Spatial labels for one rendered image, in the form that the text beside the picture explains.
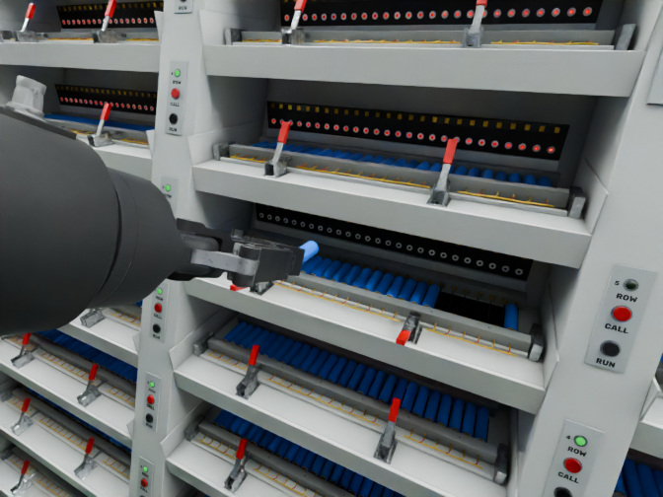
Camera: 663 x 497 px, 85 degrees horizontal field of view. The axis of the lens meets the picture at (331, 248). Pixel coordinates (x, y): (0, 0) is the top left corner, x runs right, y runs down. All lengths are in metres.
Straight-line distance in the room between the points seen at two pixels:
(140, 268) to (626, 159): 0.48
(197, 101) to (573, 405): 0.71
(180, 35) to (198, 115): 0.14
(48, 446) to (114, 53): 0.99
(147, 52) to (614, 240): 0.78
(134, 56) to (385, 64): 0.49
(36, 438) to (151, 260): 1.17
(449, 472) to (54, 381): 0.95
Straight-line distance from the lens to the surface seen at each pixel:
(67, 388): 1.16
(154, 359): 0.84
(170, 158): 0.74
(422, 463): 0.66
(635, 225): 0.52
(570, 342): 0.53
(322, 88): 0.81
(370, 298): 0.59
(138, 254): 0.20
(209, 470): 0.88
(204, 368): 0.80
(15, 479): 1.56
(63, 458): 1.28
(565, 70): 0.54
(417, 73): 0.55
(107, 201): 0.18
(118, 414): 1.04
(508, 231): 0.51
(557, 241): 0.51
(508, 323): 0.61
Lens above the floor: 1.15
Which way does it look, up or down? 10 degrees down
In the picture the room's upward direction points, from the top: 9 degrees clockwise
